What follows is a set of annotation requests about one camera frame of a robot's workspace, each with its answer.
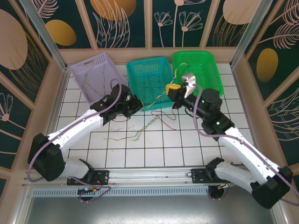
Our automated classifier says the aluminium frame post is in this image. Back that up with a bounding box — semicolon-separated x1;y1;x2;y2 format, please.
230;0;276;69
18;0;71;72

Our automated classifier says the green plastic basket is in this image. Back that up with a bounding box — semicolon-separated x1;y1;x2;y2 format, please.
172;50;224;103

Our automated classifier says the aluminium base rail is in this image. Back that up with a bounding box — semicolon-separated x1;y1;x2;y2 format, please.
23;167;278;187

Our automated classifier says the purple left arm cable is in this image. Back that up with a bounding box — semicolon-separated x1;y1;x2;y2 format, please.
27;78;122;203

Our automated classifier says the slotted grey cable duct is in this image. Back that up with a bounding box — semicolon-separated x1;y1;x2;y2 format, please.
31;188;211;198

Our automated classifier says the dark panel with pink circle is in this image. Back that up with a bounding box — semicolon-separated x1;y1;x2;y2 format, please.
0;0;52;105
205;0;260;47

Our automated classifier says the dark panel with orange circle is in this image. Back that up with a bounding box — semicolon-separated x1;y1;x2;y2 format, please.
83;0;147;49

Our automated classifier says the dark panel with leaf outlines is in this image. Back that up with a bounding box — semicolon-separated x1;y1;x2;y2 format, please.
265;85;299;168

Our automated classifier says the red cable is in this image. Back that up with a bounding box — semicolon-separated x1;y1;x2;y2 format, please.
150;110;178;131

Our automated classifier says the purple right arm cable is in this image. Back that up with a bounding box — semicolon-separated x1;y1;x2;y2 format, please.
193;85;299;201

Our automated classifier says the dark panel with flower outlines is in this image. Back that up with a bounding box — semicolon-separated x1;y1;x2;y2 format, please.
0;71;36;172
151;0;207;49

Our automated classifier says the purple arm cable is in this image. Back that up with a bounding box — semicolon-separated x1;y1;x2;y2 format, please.
193;85;299;201
27;78;122;203

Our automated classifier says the teal plastic basket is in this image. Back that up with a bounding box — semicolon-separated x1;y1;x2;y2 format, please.
126;56;181;112

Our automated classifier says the dark panel with yellow oval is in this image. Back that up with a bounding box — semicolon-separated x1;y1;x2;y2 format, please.
245;16;299;102
24;0;93;49

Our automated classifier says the grey metal sheet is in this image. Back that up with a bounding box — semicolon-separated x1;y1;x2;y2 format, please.
14;195;288;224

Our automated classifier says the aluminium side rail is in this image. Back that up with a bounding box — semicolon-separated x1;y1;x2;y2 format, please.
22;69;71;187
230;66;266;167

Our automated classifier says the lavender plastic basket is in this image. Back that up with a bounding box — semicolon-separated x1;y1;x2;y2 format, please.
70;52;129;104

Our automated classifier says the dark panel with pink fern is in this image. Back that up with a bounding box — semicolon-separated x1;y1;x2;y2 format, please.
242;0;299;56

